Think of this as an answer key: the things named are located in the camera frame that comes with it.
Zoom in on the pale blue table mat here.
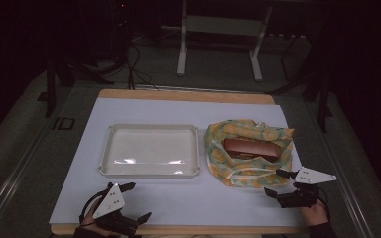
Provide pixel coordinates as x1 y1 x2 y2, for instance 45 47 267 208
49 97 308 228

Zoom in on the wooden table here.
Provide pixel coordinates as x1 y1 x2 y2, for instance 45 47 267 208
50 88 310 237

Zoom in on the dark equipment rack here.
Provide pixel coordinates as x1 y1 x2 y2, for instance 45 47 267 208
107 0 137 67

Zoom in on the white plastic tray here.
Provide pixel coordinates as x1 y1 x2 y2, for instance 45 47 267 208
97 123 202 179

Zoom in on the black floor cable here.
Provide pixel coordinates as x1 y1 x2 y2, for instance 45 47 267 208
126 42 161 91

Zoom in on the yellow green patterned cloth bag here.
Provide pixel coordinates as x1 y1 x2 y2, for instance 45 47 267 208
203 118 296 189

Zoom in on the black metal stand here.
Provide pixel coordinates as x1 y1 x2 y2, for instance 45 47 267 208
37 54 116 119
267 31 334 134

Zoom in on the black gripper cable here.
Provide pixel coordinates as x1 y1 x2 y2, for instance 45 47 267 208
317 186 332 214
78 181 114 228

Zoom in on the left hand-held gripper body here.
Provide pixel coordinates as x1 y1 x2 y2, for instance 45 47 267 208
92 182 139 236

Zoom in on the brown rectangular box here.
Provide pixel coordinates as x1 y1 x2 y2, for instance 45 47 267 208
223 137 282 164

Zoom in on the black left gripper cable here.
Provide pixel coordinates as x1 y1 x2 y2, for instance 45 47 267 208
78 181 114 228

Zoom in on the person's right hand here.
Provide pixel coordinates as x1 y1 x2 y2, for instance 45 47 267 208
299 198 330 228

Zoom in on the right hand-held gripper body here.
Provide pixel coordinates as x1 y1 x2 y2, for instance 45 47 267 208
277 166 338 209

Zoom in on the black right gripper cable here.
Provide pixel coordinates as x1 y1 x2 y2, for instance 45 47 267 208
317 186 332 214

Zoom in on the person's left hand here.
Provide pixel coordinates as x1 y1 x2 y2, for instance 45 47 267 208
78 197 114 238

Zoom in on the white metal stand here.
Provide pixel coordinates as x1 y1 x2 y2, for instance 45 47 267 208
176 0 274 83

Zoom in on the floor outlet box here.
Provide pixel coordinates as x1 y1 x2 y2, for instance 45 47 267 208
52 116 76 131

